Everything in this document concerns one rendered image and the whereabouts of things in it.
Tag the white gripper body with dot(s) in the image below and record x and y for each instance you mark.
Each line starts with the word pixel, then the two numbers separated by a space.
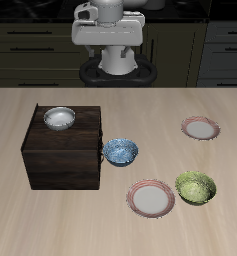
pixel 106 35

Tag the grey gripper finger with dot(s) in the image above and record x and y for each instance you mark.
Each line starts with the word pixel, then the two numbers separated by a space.
pixel 90 50
pixel 124 52

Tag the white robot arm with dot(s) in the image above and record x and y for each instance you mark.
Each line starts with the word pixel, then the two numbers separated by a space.
pixel 116 61

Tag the white bowl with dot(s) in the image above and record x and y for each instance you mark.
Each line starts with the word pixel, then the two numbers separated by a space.
pixel 59 118

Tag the blue patterned bowl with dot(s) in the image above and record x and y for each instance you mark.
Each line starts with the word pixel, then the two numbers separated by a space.
pixel 120 152

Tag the red rimmed white plate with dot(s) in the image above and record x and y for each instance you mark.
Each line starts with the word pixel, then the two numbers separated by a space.
pixel 151 198
pixel 200 128

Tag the green patterned bowl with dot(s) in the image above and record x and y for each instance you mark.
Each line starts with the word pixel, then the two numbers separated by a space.
pixel 195 187

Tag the dark kitchen cupboards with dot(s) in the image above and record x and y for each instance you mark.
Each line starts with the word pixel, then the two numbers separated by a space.
pixel 33 60

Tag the black kitchen countertop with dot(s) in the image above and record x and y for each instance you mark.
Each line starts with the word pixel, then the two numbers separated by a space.
pixel 30 11

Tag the grey kitchen cupboard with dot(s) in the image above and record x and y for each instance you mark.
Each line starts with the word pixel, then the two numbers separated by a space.
pixel 225 56

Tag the dark wooden cabinet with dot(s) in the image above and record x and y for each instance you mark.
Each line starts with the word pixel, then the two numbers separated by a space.
pixel 61 160

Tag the flat black base plate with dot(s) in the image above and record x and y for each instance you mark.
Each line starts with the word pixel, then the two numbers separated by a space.
pixel 146 75

